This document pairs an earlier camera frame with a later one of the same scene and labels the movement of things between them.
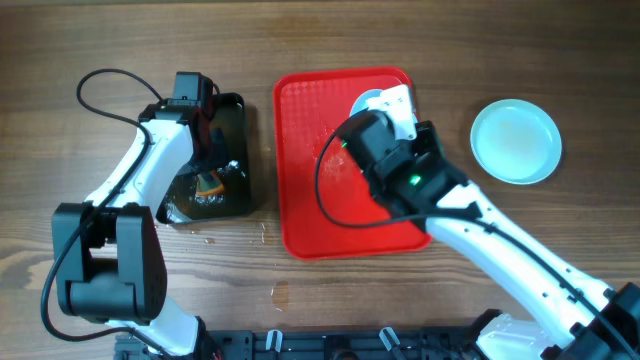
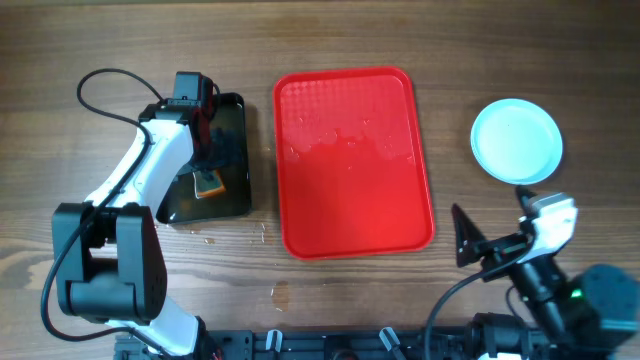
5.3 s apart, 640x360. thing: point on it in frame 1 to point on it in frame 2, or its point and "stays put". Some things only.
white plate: (360, 101) to (516, 141)
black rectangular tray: (219, 184) stays put
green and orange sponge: (209, 184) stays put
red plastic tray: (329, 206) stays put
